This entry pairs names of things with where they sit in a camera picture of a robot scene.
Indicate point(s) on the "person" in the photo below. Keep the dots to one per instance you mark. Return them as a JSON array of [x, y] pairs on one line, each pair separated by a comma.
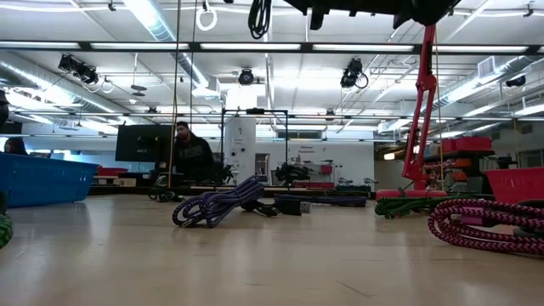
[[191, 159], [15, 146]]

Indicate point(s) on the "black monitor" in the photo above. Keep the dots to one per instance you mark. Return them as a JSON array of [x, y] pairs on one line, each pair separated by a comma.
[[142, 144]]

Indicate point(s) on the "blue plastic basket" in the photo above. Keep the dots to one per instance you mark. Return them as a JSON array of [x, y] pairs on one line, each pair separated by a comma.
[[42, 180]]

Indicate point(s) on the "silver ventilation duct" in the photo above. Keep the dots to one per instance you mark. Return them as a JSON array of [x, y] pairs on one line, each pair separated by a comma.
[[42, 81], [157, 25]]

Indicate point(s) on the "black hanging camera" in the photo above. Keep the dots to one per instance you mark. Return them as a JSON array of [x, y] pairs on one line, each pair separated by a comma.
[[515, 81], [352, 72], [246, 77], [87, 74]]

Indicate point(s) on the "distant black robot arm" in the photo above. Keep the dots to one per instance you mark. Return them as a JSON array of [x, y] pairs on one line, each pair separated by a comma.
[[293, 172], [223, 174]]

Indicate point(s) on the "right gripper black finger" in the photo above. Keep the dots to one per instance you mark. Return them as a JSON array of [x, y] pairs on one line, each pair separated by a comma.
[[348, 6]]

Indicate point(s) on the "red storage bin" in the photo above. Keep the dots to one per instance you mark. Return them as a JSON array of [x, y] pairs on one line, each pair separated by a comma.
[[111, 171]]

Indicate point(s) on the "red articulated stand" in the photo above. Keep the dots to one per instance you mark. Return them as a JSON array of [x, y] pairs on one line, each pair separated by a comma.
[[426, 85]]

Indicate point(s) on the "red plastic basket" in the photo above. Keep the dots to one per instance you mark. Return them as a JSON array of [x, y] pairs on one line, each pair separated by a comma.
[[514, 185]]

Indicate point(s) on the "black overhead frame bar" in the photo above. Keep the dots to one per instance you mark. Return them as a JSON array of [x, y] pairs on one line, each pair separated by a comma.
[[306, 47]]

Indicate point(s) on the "red storage bins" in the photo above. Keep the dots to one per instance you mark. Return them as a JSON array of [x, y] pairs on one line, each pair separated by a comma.
[[472, 144]]

